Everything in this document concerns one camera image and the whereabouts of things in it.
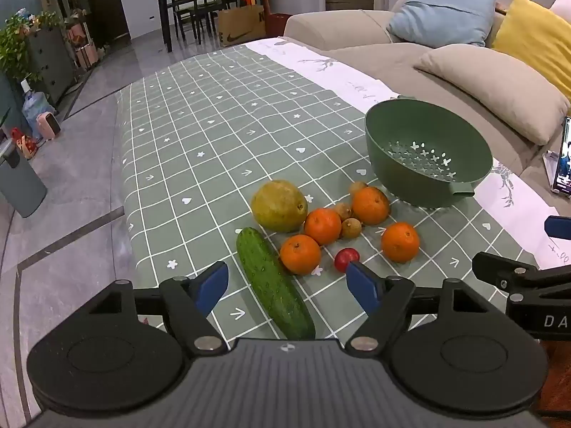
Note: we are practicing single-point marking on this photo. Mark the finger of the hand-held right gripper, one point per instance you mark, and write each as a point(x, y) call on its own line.
point(560, 227)
point(513, 274)

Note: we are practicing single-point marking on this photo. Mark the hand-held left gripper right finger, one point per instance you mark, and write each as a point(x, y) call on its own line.
point(362, 286)

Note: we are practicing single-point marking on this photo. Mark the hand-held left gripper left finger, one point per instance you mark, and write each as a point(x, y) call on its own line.
point(213, 286)

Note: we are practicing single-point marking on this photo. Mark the small red plum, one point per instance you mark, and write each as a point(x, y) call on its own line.
point(344, 259)

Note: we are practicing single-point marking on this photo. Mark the orange mandarin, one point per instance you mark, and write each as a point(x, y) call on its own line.
point(400, 242)
point(322, 226)
point(300, 254)
point(370, 205)

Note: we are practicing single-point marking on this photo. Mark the brown longan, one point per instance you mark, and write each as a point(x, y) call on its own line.
point(351, 228)
point(357, 186)
point(342, 209)

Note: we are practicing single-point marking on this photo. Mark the green cucumber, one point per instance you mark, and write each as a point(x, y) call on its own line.
point(272, 281)

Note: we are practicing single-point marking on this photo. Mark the yellow-green mango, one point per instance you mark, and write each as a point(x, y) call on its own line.
point(279, 207)

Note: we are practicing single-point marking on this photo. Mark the green colander bowl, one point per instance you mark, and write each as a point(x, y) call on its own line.
point(401, 129)

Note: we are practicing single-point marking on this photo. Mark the smartphone with lit screen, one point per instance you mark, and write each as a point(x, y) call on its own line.
point(564, 156)

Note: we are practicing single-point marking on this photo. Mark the green checked tablecloth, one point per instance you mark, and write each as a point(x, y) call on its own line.
point(200, 142)

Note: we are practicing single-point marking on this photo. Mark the beige pillow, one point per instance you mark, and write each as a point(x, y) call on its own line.
point(499, 84)

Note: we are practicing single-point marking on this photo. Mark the yellow pillow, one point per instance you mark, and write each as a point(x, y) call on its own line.
point(535, 40)

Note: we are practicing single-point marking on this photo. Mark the grey-blue trash bin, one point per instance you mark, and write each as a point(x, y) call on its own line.
point(18, 183)

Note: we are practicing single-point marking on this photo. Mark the white pillow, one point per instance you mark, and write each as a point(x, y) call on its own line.
point(563, 2)

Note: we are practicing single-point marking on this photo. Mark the pink space heater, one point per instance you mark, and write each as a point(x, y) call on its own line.
point(49, 126)

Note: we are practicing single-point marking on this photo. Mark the light blue pillow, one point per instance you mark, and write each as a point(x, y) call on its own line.
point(439, 13)

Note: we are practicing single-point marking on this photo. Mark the blue water jug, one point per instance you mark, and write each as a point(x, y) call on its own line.
point(35, 109)

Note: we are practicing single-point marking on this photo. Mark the beige sofa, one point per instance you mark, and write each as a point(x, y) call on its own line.
point(357, 31)

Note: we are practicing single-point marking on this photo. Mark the brown cardboard box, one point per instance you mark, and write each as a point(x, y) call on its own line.
point(241, 26)

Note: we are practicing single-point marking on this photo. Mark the pink suitcase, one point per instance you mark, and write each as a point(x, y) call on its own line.
point(84, 49)

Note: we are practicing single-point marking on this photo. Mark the dark red crate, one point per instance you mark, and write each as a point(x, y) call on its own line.
point(279, 24)

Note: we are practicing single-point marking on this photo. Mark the dark grey drawer cabinet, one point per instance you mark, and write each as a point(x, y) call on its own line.
point(51, 62)

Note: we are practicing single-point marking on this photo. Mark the dark dining table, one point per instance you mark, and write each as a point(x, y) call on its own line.
point(167, 4)

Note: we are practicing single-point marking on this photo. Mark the leafy green potted plant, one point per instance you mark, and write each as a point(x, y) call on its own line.
point(18, 44)

